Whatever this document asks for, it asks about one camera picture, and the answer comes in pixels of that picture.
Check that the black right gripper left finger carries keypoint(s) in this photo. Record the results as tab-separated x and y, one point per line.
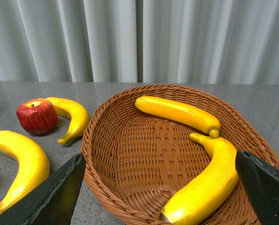
53	201

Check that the large yellow banana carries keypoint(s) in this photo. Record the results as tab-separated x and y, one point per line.
34	166

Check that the straight yellow banana in basket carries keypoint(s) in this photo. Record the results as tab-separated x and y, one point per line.
180	112

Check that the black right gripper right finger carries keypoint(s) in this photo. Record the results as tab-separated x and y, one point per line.
260	182

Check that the curved yellow banana in basket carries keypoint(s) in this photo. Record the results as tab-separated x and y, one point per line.
206	192

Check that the red apple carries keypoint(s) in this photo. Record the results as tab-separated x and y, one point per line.
37	116

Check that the brown wicker basket right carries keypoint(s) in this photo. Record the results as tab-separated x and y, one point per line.
136	161

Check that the curved yellow banana on table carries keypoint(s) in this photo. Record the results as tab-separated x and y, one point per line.
76	113

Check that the grey pleated curtain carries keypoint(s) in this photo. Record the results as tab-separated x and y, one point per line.
145	41

